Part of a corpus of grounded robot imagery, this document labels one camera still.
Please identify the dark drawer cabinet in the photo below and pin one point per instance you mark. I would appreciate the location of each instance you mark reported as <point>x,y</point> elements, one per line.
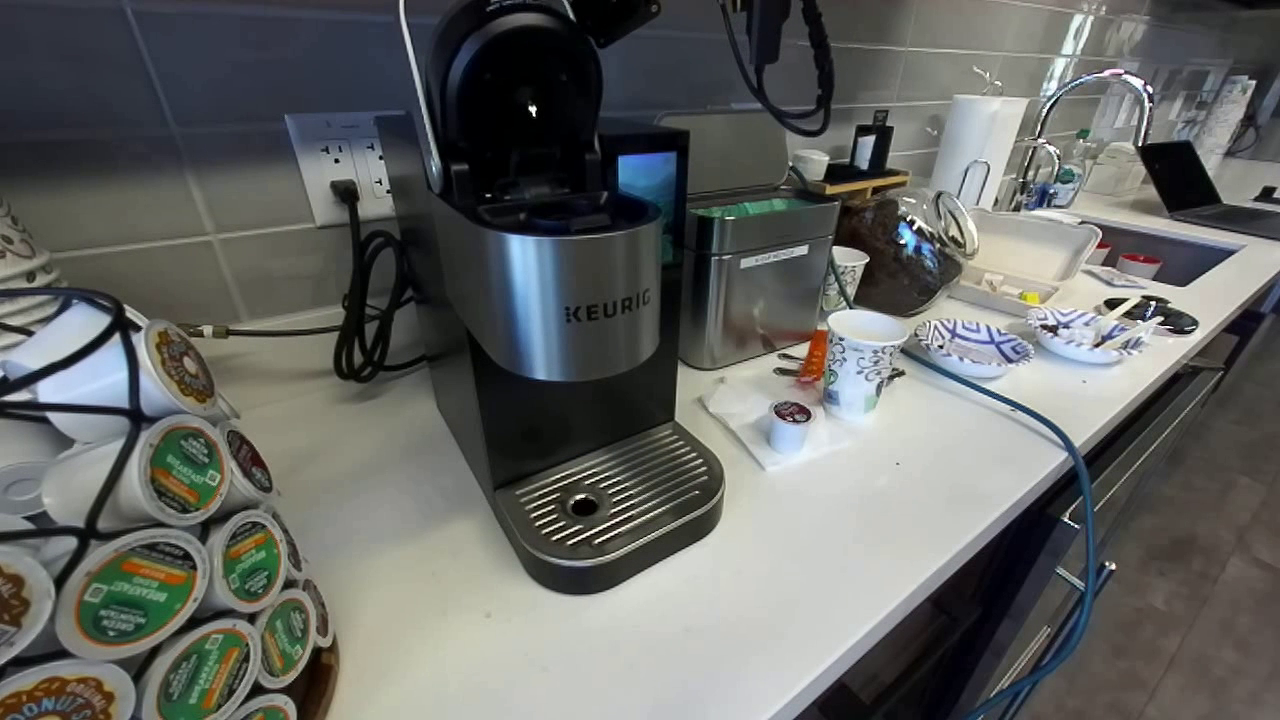
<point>963,643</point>

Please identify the small black box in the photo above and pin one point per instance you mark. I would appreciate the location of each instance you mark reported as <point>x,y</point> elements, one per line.
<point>874,142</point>

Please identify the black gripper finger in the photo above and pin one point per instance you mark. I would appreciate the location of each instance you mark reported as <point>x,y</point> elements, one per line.
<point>618,19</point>

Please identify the steel kitchen sink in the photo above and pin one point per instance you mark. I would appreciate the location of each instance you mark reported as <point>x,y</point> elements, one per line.
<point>1174,252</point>

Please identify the patterned paper cup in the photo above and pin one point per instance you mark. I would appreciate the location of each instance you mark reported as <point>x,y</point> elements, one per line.
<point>864,367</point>
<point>851,279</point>

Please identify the open laptop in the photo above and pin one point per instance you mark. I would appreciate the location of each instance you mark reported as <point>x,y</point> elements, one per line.
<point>1187,180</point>

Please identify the blue patterned paper bowl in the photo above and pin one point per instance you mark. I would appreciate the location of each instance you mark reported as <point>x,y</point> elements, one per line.
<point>972,350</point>

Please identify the white wall outlet plate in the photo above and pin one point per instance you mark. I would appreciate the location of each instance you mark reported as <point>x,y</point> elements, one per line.
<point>323,152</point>

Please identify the white ribbed paper stack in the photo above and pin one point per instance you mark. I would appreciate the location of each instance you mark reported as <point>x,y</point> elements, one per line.
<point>21,275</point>

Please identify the black silver Keurig coffee maker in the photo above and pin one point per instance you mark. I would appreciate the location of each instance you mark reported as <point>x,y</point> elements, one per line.
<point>563,306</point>

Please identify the brown lid coffee pod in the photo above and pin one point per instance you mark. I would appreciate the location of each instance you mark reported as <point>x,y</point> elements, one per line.
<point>182,367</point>
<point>64,696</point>
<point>21,603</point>

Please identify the chrome faucet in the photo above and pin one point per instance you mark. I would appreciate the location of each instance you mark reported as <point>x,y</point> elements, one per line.
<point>1083,85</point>

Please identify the orange stick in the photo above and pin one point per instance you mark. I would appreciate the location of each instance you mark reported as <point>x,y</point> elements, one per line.
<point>815,356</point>

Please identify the wooden organizer rack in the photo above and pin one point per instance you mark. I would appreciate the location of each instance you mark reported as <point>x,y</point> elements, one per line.
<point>860,184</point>

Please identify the silver slotted drip tray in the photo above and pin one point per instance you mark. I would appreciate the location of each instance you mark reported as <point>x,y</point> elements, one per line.
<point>625,484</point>

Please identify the square metal canister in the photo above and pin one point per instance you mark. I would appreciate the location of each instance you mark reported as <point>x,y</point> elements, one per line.
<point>753,286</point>

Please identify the white paper napkin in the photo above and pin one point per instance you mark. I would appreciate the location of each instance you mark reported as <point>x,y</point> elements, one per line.
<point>743,412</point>

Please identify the loose red lid coffee pod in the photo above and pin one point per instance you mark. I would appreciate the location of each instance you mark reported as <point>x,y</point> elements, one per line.
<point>790,426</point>

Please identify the small white cup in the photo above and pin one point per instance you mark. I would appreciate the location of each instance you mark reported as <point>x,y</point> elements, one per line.
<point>808,166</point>

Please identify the beige takeout container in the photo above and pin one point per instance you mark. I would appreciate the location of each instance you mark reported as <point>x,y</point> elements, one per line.
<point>1032,244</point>

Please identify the patterned bowl with food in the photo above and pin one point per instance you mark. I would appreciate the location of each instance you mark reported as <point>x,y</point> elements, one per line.
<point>1084,337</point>

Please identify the dark lid coffee pod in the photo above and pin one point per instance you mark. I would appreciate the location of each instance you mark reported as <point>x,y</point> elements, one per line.
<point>251,460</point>

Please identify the stainless dishwasher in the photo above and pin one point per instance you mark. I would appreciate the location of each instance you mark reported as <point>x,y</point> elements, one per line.
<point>1161,426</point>

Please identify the white paper towel roll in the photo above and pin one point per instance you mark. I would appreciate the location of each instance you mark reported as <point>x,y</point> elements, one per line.
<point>982,134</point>

